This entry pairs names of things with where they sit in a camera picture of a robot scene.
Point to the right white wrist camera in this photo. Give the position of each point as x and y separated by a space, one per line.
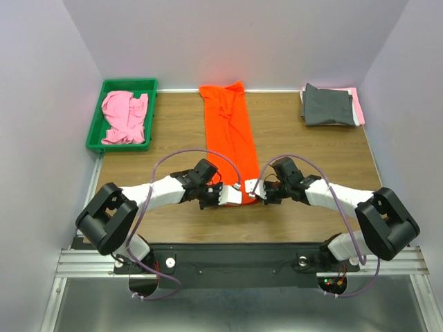
255 188

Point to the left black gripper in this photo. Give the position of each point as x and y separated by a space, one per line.
216 200

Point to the aluminium rail frame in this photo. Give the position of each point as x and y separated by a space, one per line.
93 292

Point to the dark grey folded t shirt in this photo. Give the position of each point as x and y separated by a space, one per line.
326 107

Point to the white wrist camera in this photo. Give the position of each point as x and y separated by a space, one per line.
229 195
255 188

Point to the white folded t shirt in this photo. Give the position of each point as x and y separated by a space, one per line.
302 95

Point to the orange t shirt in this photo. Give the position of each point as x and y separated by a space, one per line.
228 130

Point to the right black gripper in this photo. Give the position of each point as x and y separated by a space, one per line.
268 200

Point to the pink crumpled t shirt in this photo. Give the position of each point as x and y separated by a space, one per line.
125 115

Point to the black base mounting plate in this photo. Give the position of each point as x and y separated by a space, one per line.
242 265

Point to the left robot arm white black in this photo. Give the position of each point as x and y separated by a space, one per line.
107 219

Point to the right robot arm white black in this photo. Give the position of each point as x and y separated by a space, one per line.
377 222

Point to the green plastic bin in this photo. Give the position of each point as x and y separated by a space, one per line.
99 125

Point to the pink folded t shirt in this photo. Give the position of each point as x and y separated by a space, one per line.
357 106

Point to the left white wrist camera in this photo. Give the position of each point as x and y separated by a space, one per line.
229 195

